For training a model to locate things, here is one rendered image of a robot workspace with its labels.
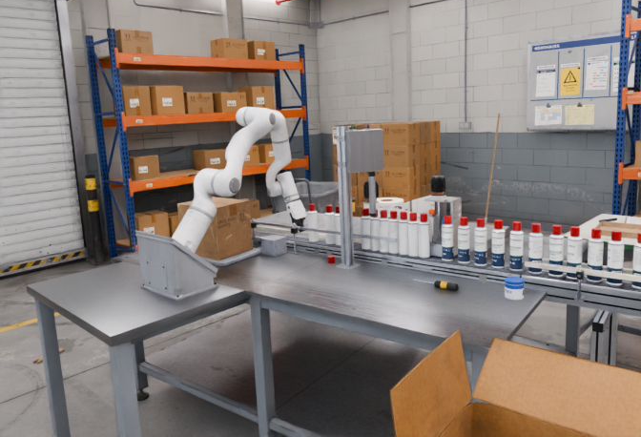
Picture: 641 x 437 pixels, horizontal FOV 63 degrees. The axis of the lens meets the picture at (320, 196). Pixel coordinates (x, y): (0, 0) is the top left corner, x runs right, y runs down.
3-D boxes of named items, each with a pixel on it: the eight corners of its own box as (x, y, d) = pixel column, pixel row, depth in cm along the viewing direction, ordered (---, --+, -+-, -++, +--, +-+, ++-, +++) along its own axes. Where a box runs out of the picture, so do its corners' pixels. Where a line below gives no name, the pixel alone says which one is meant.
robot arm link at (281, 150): (262, 146, 265) (272, 200, 277) (291, 138, 271) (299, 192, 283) (257, 142, 273) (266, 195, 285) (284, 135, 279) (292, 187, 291)
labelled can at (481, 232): (488, 264, 225) (488, 218, 221) (484, 267, 220) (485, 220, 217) (477, 262, 228) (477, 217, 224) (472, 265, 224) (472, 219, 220)
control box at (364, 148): (383, 170, 240) (382, 129, 237) (350, 173, 235) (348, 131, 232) (375, 168, 250) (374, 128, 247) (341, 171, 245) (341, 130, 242)
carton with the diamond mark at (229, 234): (253, 249, 279) (249, 199, 275) (218, 260, 261) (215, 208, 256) (216, 242, 298) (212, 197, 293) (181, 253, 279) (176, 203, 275)
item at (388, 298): (590, 243, 275) (590, 239, 275) (496, 356, 157) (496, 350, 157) (288, 212, 400) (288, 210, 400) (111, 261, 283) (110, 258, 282)
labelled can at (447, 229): (455, 260, 234) (455, 215, 230) (450, 262, 229) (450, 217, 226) (444, 258, 237) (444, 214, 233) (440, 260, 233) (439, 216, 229)
